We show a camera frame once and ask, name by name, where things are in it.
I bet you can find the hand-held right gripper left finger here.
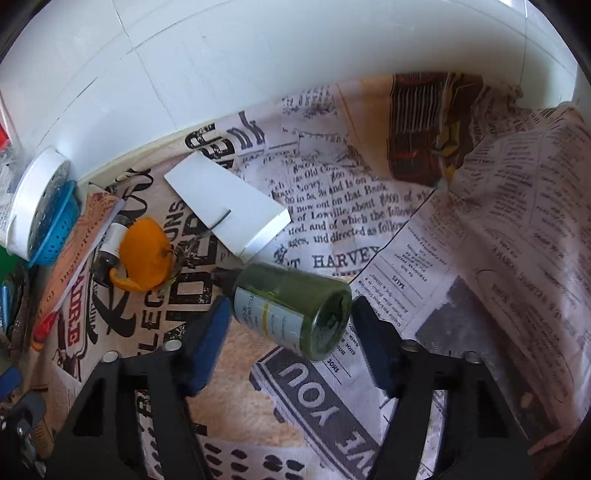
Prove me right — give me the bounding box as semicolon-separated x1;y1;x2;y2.
46;298;232;480

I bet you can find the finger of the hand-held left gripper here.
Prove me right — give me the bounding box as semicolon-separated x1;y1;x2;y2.
0;368;47;467

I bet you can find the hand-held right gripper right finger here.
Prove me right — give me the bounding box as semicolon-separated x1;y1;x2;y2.
352;295;536;480

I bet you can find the green glass bottle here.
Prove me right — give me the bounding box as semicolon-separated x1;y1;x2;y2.
212;263;354;361

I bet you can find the orange peel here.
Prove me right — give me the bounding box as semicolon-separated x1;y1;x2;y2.
109;218;169;291

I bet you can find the small brown vial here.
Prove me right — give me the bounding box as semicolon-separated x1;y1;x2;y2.
95;215;134;284

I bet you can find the brown printed booklet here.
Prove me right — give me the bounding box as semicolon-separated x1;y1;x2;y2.
32;191;123;319

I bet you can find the newspaper print tablecloth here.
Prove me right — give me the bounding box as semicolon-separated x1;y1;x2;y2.
28;69;591;480

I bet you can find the flat white box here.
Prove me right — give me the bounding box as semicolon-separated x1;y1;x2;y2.
164;152;291;259

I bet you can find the blue colander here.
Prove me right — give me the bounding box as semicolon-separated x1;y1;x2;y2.
28;181;81;267

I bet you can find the white colander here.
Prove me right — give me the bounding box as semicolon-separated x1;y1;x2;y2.
0;147;72;259

